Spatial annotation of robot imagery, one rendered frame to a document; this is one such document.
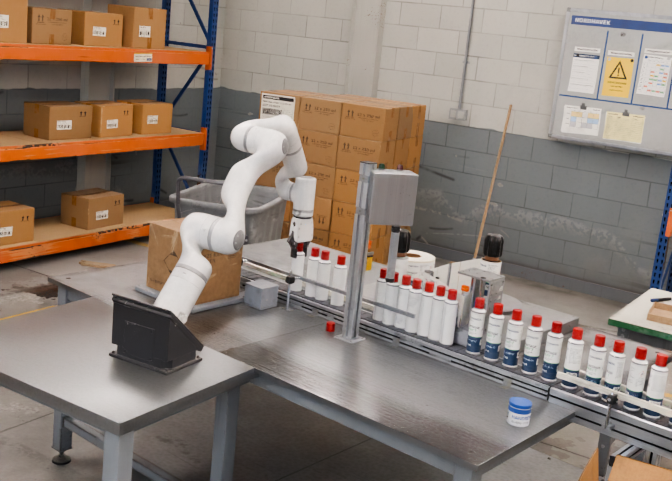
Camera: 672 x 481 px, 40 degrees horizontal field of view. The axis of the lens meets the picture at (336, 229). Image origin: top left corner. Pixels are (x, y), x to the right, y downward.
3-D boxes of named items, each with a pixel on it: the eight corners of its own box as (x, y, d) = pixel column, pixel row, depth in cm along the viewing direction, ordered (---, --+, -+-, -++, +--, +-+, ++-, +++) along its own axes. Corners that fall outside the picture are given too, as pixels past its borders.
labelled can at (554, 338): (559, 380, 311) (568, 322, 307) (551, 384, 307) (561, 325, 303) (545, 375, 315) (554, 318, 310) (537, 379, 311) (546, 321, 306)
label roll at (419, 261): (396, 278, 418) (399, 247, 415) (437, 287, 410) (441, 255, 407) (378, 287, 400) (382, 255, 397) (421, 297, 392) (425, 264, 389)
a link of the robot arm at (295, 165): (258, 149, 357) (277, 203, 379) (295, 155, 351) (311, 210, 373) (269, 134, 362) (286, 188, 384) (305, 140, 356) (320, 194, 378)
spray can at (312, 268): (319, 296, 378) (324, 248, 373) (311, 299, 374) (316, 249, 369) (310, 293, 381) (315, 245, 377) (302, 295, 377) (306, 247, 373)
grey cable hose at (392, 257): (396, 282, 338) (402, 226, 333) (390, 283, 335) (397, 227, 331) (388, 280, 340) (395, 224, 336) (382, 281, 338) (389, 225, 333)
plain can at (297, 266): (304, 291, 383) (308, 243, 379) (295, 293, 379) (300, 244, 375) (294, 288, 387) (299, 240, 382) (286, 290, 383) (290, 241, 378)
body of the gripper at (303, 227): (301, 216, 370) (298, 244, 372) (317, 214, 378) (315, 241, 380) (287, 213, 374) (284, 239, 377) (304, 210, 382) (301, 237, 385)
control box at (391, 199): (413, 226, 335) (419, 174, 331) (368, 224, 331) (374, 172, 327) (404, 220, 345) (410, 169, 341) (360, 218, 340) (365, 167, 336)
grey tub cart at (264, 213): (204, 285, 680) (214, 156, 659) (286, 299, 666) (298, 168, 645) (152, 319, 596) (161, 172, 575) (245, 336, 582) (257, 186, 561)
